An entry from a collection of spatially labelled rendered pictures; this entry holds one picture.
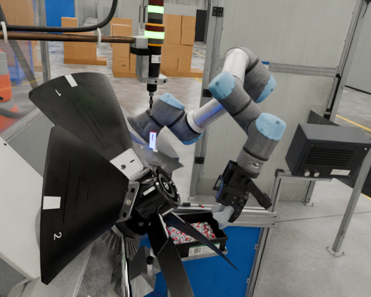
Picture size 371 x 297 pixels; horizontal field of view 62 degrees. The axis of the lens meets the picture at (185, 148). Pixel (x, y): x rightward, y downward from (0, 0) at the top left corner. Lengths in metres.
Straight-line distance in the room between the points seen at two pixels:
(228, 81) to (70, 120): 0.42
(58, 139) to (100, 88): 0.35
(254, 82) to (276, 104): 1.56
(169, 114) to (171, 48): 7.45
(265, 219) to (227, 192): 0.59
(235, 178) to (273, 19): 1.95
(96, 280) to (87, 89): 0.44
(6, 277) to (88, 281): 0.28
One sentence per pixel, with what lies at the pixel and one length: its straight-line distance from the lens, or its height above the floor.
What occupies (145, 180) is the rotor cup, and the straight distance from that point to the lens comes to 0.71.
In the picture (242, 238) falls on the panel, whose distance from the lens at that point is 1.48.
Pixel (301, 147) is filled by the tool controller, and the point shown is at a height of 1.18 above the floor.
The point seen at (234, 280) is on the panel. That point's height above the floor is 0.45.
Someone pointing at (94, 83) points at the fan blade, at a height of 1.42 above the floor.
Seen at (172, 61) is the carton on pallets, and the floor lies 0.39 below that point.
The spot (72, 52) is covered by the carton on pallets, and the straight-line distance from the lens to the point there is 9.94.
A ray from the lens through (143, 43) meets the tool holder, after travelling 0.71.
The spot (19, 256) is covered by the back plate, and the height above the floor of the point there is 1.13.
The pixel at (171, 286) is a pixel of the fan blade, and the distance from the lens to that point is 0.75.
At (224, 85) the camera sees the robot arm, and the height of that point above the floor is 1.44.
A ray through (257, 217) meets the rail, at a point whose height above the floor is 0.83.
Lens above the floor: 1.60
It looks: 23 degrees down
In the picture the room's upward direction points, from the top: 6 degrees clockwise
